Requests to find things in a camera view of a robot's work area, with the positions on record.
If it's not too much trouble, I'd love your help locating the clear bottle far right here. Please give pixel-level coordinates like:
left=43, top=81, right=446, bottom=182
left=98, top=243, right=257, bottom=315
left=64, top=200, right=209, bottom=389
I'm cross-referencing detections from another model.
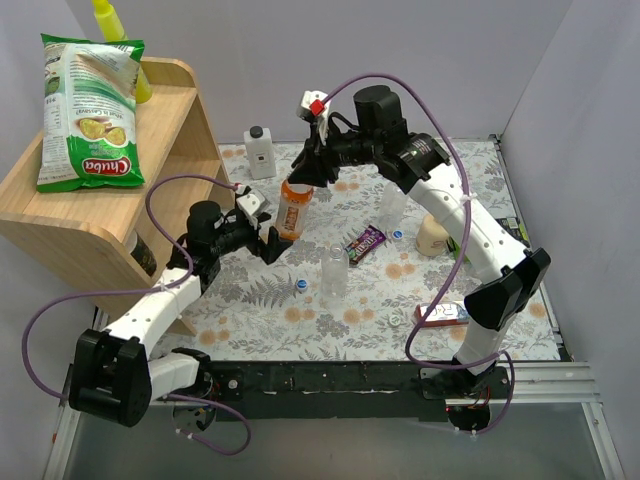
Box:
left=375, top=182, right=407, bottom=235

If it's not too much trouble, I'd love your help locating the clear bottle near centre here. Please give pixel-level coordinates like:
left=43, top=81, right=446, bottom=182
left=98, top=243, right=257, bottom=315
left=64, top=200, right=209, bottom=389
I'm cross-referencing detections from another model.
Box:
left=321, top=244, right=349, bottom=300

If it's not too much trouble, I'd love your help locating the green chips bag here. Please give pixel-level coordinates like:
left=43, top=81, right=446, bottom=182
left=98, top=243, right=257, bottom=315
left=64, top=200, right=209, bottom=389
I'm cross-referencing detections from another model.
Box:
left=36, top=34, right=145, bottom=193

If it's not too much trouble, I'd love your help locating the cream lotion pump bottle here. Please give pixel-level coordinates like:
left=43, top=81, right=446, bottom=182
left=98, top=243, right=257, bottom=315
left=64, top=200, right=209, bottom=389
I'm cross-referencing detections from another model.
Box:
left=416, top=214, right=449, bottom=257

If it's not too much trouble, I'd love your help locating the yellow spray bottle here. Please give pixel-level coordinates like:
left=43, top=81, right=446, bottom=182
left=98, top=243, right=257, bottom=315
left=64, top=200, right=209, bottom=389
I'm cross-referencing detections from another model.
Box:
left=92, top=0, right=152, bottom=104

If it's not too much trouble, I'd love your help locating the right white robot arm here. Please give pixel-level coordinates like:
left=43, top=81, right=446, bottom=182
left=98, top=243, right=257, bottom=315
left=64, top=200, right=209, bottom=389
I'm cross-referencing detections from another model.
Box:
left=288, top=85, right=551, bottom=398

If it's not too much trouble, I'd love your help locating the orange soda bottle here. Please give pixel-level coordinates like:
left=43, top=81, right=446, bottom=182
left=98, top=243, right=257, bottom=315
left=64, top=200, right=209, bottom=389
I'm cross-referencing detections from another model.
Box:
left=275, top=179, right=314, bottom=241

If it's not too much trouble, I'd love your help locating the blue white bottle cap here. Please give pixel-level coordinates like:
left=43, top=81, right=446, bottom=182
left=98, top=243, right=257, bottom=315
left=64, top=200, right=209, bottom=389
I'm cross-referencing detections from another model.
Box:
left=296, top=279, right=308, bottom=292

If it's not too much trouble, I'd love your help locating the aluminium frame rail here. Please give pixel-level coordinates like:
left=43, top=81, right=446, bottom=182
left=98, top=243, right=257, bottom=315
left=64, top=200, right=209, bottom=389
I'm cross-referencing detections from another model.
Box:
left=492, top=362, right=626, bottom=480

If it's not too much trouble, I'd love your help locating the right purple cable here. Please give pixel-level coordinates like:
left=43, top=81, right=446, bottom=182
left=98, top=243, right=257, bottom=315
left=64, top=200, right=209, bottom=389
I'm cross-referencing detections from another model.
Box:
left=322, top=73, right=516, bottom=436

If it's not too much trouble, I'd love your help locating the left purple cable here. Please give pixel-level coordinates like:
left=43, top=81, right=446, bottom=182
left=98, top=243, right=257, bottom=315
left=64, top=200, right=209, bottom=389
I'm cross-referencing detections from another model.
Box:
left=23, top=173, right=251, bottom=456

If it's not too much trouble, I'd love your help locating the red white toothpaste box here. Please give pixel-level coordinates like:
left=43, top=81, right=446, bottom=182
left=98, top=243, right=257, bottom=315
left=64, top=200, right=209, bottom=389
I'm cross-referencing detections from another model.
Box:
left=424, top=301, right=470, bottom=328

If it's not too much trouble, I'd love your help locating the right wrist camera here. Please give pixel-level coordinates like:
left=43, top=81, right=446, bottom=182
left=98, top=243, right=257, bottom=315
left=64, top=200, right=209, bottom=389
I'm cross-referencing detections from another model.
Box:
left=296, top=90, right=330, bottom=123

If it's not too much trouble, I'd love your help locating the wooden shelf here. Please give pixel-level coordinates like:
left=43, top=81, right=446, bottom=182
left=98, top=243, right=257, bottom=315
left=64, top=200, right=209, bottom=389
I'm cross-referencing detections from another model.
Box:
left=0, top=56, right=240, bottom=337

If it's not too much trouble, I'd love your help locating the dark jar under shelf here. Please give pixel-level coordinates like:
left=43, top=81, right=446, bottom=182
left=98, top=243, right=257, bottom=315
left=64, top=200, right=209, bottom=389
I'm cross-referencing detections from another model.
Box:
left=124, top=231, right=157, bottom=276

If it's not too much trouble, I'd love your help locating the floral table mat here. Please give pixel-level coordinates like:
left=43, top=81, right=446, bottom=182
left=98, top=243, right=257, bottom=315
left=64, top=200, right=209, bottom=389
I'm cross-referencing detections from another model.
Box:
left=94, top=139, right=561, bottom=362

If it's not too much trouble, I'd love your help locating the clear bottle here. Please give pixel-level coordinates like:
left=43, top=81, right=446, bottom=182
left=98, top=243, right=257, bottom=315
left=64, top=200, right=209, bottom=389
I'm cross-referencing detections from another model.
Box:
left=375, top=182, right=407, bottom=235
left=321, top=244, right=349, bottom=300

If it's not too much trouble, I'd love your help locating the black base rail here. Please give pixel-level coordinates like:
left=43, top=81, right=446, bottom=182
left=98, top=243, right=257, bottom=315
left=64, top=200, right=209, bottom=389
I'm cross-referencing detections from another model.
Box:
left=164, top=357, right=516, bottom=426

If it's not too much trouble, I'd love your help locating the white square bottle black cap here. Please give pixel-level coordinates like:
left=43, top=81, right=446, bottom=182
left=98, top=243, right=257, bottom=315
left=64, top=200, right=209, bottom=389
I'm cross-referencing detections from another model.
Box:
left=244, top=125, right=276, bottom=180

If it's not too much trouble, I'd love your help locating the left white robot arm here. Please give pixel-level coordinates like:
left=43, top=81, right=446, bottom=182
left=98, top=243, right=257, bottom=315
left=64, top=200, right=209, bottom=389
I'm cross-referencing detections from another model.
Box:
left=69, top=193, right=292, bottom=427

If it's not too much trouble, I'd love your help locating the purple candy bar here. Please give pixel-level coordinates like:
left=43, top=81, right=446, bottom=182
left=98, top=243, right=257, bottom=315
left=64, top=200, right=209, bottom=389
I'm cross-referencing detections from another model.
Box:
left=345, top=225, right=387, bottom=266

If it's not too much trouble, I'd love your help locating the purple cable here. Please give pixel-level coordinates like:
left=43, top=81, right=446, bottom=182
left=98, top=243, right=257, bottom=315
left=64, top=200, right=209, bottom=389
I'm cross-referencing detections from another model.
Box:
left=23, top=173, right=251, bottom=456
left=322, top=73, right=516, bottom=436

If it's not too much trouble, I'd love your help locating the black green box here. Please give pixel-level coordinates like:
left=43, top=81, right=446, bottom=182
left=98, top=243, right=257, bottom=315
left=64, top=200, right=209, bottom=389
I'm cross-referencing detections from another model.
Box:
left=496, top=216, right=530, bottom=248

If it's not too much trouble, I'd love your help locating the green small box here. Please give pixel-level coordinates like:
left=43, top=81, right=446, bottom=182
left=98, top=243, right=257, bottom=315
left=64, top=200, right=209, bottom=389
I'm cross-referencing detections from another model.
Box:
left=446, top=237, right=460, bottom=258

